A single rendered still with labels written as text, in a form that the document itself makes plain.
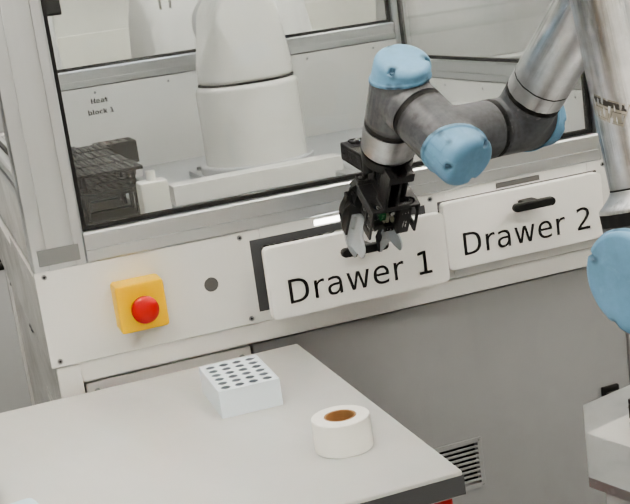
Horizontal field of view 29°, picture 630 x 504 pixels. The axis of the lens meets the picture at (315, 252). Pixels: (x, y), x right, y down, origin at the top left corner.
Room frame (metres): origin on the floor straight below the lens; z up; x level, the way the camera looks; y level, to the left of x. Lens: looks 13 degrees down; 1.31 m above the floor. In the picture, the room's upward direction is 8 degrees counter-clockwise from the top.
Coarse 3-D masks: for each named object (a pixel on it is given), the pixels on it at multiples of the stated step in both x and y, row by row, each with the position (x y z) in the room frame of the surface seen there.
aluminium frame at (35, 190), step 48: (0, 0) 1.69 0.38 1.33; (0, 48) 1.69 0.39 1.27; (48, 48) 1.71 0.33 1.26; (0, 96) 1.69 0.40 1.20; (48, 96) 1.70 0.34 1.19; (0, 144) 2.07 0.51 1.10; (48, 144) 1.70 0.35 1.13; (576, 144) 1.95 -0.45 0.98; (0, 192) 2.11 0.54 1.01; (48, 192) 1.70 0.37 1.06; (288, 192) 1.81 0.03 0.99; (336, 192) 1.82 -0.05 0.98; (432, 192) 1.87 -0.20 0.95; (48, 240) 1.69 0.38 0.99; (96, 240) 1.71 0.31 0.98; (144, 240) 1.73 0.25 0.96; (192, 240) 1.75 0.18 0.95
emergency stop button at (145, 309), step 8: (144, 296) 1.66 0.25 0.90; (136, 304) 1.66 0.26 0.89; (144, 304) 1.66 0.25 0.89; (152, 304) 1.66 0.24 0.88; (136, 312) 1.65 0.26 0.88; (144, 312) 1.65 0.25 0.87; (152, 312) 1.66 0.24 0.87; (136, 320) 1.66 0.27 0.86; (144, 320) 1.66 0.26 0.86; (152, 320) 1.66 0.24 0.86
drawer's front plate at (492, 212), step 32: (512, 192) 1.90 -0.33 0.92; (544, 192) 1.91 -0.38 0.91; (576, 192) 1.93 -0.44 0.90; (448, 224) 1.86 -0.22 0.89; (480, 224) 1.88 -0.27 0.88; (512, 224) 1.89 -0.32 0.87; (544, 224) 1.91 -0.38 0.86; (576, 224) 1.93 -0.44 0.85; (448, 256) 1.86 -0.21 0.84; (480, 256) 1.88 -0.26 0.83; (512, 256) 1.89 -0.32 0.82
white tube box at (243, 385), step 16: (208, 368) 1.60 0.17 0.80; (224, 368) 1.59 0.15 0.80; (240, 368) 1.57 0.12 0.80; (256, 368) 1.56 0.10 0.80; (208, 384) 1.55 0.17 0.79; (224, 384) 1.51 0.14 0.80; (240, 384) 1.51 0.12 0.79; (256, 384) 1.50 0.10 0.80; (272, 384) 1.51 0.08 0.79; (224, 400) 1.49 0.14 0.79; (240, 400) 1.49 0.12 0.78; (256, 400) 1.50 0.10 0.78; (272, 400) 1.50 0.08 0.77; (224, 416) 1.49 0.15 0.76
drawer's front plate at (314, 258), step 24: (432, 216) 1.79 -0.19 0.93; (312, 240) 1.74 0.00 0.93; (336, 240) 1.75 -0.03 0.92; (408, 240) 1.78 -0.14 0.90; (432, 240) 1.79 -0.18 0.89; (264, 264) 1.72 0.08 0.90; (288, 264) 1.72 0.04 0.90; (312, 264) 1.73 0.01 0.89; (336, 264) 1.74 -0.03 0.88; (360, 264) 1.76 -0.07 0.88; (384, 264) 1.77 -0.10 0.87; (408, 264) 1.78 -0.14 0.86; (432, 264) 1.79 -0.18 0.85; (288, 288) 1.72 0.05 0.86; (312, 288) 1.73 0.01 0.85; (336, 288) 1.74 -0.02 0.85; (360, 288) 1.75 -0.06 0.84; (384, 288) 1.77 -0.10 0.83; (408, 288) 1.78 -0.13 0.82; (288, 312) 1.72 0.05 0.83
